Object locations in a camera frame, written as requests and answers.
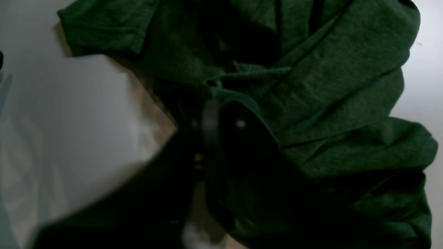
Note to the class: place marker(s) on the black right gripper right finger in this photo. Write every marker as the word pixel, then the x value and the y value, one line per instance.
pixel 245 171

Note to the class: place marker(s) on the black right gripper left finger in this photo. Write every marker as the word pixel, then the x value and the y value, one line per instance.
pixel 149 210

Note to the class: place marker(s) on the dark green t-shirt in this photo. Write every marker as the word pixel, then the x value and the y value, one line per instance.
pixel 323 75

